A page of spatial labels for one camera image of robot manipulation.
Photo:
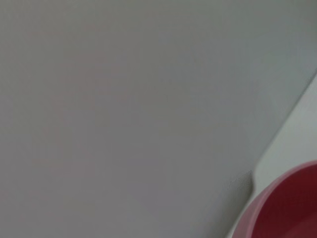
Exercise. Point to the pink plastic bowl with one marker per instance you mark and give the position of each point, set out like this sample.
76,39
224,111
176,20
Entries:
284,203

